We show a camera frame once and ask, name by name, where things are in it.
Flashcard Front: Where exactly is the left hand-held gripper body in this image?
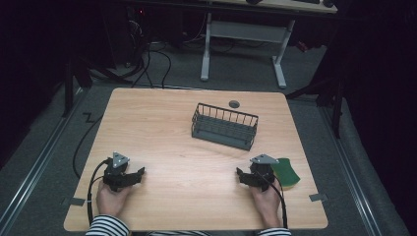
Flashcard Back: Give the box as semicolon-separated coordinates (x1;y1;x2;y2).
102;150;139;193

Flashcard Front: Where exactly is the person's striped shirt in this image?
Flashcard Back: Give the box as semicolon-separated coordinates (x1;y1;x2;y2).
146;230;212;236

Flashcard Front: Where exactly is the person's right striped sleeve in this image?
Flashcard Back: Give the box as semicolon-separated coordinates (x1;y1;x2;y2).
257;227;292;236

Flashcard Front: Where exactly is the person's striped sleeve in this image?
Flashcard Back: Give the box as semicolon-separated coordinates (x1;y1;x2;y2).
257;227;292;236
85;214;131;236

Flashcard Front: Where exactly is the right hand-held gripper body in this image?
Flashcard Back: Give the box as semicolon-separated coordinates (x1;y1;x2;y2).
242;153;280;193

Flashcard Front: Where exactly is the bundle of black cables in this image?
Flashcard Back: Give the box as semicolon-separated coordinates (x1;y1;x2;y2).
126;6;173;89

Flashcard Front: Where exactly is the person's left hand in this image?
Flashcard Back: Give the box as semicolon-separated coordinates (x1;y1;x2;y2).
95;180;133;218

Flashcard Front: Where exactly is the black metal stand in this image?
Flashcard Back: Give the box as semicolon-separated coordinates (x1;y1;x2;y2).
285;65;345;140
62;55;134;118

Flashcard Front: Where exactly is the dark wire basket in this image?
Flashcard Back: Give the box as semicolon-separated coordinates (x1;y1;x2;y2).
191;102;260;151

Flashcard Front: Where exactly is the white-legged desk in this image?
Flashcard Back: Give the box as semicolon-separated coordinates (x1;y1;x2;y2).
200;0;338;89

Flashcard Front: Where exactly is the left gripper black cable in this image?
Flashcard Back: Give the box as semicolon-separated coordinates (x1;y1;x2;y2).
87;157;113;226

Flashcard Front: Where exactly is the green and yellow sponge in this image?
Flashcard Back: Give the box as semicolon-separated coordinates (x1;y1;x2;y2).
269;157;301;191

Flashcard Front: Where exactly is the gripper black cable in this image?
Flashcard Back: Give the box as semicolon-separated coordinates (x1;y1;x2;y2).
87;157;113;226
255;170;289;229

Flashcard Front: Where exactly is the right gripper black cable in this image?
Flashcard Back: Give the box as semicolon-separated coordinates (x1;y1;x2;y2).
255;170;289;229

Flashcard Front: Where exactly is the person's right hand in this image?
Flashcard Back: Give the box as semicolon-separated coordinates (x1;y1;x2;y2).
251;179;283;228

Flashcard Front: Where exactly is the black floor cable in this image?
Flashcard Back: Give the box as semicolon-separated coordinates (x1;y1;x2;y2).
72;112;104;180

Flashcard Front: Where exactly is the person's left striped sleeve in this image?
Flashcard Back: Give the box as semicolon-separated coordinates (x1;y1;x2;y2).
85;214;131;236

